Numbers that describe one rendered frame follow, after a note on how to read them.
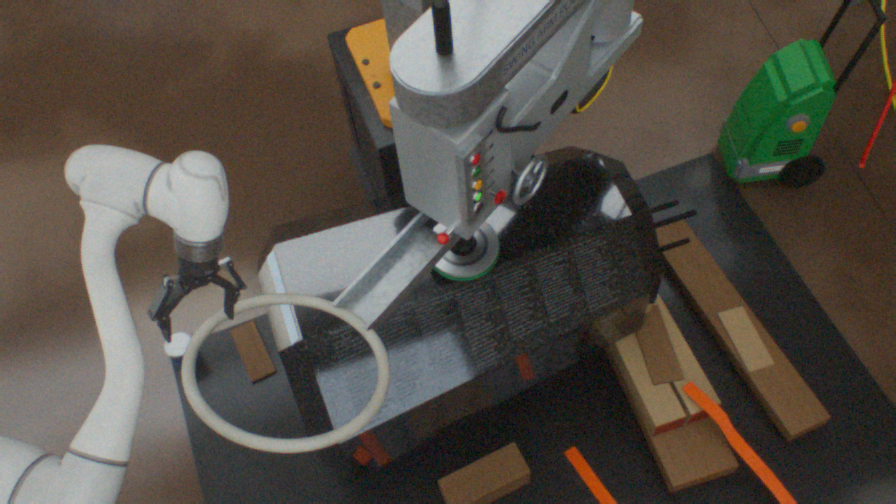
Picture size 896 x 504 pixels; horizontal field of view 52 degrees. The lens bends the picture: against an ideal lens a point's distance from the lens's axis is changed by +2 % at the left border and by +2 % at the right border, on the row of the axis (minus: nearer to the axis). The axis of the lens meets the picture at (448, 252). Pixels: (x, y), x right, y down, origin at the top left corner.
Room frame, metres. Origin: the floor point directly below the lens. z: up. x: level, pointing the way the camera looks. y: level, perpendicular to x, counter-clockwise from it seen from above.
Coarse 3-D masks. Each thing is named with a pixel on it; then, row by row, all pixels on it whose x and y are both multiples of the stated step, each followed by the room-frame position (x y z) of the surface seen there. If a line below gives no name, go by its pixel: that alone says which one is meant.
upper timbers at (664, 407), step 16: (656, 304) 1.49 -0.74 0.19; (672, 320) 1.41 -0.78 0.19; (672, 336) 1.35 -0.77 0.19; (624, 352) 1.31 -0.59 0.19; (640, 352) 1.30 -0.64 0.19; (688, 352) 1.28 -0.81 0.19; (624, 368) 1.26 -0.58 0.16; (640, 368) 1.24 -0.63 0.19; (688, 368) 1.22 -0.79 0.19; (640, 384) 1.18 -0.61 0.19; (672, 384) 1.18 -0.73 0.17; (704, 384) 1.16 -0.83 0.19; (640, 400) 1.14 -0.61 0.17; (656, 400) 1.12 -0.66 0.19; (672, 400) 1.11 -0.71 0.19; (688, 400) 1.11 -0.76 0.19; (656, 416) 1.06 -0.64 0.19; (672, 416) 1.06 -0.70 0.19; (688, 416) 1.06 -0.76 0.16; (704, 416) 1.07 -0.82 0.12; (656, 432) 1.03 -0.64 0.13
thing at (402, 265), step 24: (408, 240) 1.32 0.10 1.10; (432, 240) 1.31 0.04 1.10; (456, 240) 1.30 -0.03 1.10; (384, 264) 1.25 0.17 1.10; (408, 264) 1.24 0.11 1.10; (432, 264) 1.22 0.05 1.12; (360, 288) 1.18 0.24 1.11; (384, 288) 1.17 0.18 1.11; (408, 288) 1.15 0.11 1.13; (360, 312) 1.11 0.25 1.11; (384, 312) 1.08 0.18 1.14
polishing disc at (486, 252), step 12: (444, 228) 1.47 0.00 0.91; (480, 228) 1.45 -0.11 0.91; (492, 228) 1.45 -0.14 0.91; (480, 240) 1.41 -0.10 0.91; (492, 240) 1.41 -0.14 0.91; (480, 252) 1.37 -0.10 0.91; (492, 252) 1.36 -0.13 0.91; (444, 264) 1.34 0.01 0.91; (456, 264) 1.34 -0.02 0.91; (468, 264) 1.33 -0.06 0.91; (480, 264) 1.33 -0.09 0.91; (456, 276) 1.30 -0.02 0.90; (468, 276) 1.30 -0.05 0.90
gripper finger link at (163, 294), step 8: (168, 280) 0.91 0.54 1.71; (160, 288) 0.91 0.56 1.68; (168, 288) 0.90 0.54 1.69; (160, 296) 0.89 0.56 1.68; (168, 296) 0.89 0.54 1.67; (152, 304) 0.89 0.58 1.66; (160, 304) 0.88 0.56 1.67; (152, 312) 0.87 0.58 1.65; (160, 312) 0.87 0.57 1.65; (152, 320) 0.86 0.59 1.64
